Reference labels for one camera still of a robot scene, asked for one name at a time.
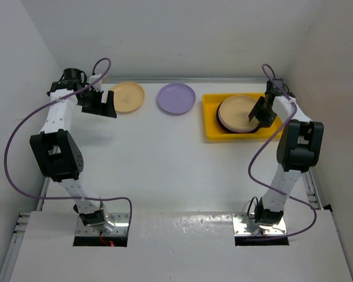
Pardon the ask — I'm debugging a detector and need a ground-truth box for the dark rimmed plate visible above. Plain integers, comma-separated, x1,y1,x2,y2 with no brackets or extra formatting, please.
216,113,261,135

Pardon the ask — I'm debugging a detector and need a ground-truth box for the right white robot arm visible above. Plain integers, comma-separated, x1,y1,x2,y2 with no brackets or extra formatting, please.
248,78,324,226

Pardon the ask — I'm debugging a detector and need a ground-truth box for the yellow plastic bin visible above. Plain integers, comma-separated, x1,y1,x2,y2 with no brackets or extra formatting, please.
202,93,282,143

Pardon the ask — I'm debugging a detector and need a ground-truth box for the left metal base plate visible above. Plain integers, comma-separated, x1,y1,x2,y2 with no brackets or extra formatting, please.
75,213,129,237

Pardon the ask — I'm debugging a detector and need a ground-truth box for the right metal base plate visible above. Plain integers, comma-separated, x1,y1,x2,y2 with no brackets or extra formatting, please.
232,213,287,237

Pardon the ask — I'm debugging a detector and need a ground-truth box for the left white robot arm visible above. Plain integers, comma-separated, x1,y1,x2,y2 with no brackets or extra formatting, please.
29,68,117,234

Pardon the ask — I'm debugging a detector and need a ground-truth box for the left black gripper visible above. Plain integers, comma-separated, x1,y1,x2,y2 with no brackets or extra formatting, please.
76,87,116,118

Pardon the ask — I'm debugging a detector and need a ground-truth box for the cream plate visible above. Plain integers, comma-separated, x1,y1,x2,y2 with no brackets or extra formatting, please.
219,115,259,133

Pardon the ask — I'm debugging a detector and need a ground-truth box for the metal base plate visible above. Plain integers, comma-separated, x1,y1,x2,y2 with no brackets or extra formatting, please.
232,213,287,237
75,213,129,237

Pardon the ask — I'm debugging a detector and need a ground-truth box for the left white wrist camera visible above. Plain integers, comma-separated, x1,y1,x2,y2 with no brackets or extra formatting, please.
87,74,102,91

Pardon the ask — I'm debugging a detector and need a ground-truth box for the orange plate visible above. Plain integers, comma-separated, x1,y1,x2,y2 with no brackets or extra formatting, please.
110,82,145,113
218,95,257,119

